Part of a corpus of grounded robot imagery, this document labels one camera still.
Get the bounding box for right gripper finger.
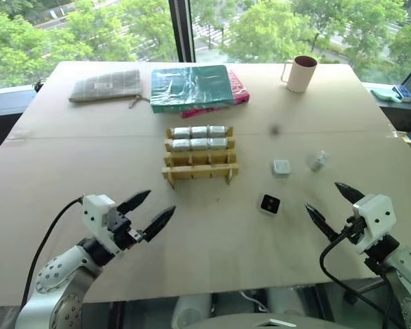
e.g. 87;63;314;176
334;182;366;207
304;202;340;241

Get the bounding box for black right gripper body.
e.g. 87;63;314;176
342;217;366;245

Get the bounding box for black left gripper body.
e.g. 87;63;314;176
106;210;145;251

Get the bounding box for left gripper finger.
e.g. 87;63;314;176
142;205;177;243
116;190;152;214

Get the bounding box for wooden slotted rack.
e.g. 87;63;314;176
161;125;240;190

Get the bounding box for blue and white small box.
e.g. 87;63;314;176
392;85;411;103

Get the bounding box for white cylinder under table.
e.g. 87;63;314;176
266;287;307;314
172;295;212;329

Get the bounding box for light green sponge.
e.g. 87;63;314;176
370;88;403;103

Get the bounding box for grey plaid fabric pouch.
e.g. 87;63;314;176
68;69;151;110

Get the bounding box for grey robot torso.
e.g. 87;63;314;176
190;310;334;329

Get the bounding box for green plastic-wrapped book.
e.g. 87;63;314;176
149;64;235;114

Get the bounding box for pink book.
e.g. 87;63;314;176
179;69;251;119

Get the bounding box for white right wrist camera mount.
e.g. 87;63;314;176
352;193;398;255

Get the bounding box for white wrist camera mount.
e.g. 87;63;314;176
82;194;125;258
352;193;398;255

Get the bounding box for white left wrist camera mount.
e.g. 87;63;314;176
82;194;125;258

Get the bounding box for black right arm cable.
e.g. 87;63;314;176
319;219;409;329

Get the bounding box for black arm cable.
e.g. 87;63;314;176
19;196;86;319
319;219;409;329

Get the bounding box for black white cube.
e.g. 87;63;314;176
260;193;283;217

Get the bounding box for grey square cube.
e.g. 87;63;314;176
271;158;292;179

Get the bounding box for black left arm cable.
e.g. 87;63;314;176
19;196;86;319

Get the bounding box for white cable under table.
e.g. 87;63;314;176
238;291;270;313

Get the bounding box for beige cup with handle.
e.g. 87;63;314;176
280;56;319;94

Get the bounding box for black window frame post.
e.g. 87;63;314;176
168;0;197;63

